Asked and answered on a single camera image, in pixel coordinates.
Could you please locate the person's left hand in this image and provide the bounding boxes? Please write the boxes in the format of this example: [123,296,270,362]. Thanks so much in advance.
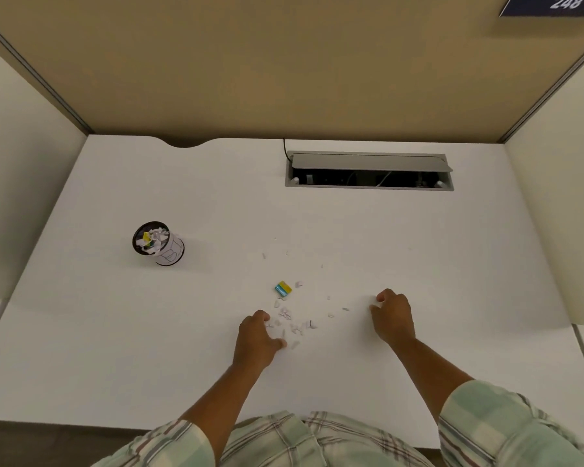
[231,310,288,372]

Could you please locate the person's right hand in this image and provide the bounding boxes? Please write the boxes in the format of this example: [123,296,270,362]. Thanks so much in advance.
[369,289,416,344]

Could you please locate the person's left forearm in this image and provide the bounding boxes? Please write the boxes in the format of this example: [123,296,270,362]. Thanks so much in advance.
[181,361,265,462]

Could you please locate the person's right forearm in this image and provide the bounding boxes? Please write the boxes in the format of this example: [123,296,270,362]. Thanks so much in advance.
[388,335,474,424]

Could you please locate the scattered white paper scraps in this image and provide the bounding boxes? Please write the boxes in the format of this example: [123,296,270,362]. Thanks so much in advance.
[261,236,351,351]

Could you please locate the plaid shirt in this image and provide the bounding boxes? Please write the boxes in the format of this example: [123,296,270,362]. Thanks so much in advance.
[91,380,584,467]

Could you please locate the black mesh cup with paper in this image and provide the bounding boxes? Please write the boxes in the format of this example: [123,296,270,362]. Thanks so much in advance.
[132,221,185,267]

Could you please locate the scraps of paper in cup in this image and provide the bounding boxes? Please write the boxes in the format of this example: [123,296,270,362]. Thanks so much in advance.
[136,228,170,251]

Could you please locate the white side partition panel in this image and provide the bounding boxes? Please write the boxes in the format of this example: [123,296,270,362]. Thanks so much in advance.
[504,43,584,326]
[0,40,88,301]

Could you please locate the tan partition panel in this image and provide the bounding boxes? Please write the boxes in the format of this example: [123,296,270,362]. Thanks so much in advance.
[0,0,584,148]

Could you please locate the dark blue number sign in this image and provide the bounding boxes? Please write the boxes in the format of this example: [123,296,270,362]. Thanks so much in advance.
[499,0,584,18]

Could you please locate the grey desk cable hatch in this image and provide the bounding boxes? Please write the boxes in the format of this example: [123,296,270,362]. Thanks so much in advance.
[285,151,455,192]

